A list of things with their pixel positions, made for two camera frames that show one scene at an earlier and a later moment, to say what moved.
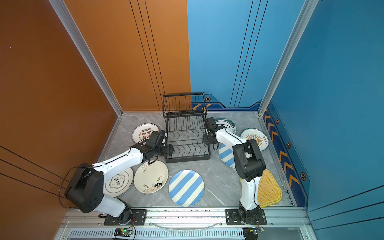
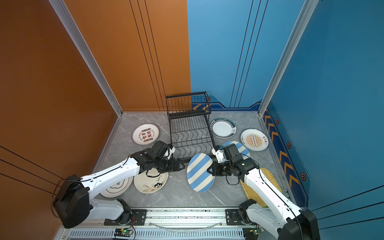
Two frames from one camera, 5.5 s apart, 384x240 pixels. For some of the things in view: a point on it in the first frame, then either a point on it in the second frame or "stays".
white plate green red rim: [230, 126] stays
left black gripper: [169, 150] -> [172, 167]
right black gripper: [205, 141] -> [215, 167]
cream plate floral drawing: [150, 178] stays
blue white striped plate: [186, 187] -> [199, 179]
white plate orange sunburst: [261, 137] stays
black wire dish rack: [184, 114] stays
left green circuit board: [121, 232] stays
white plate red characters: [142, 132] stays
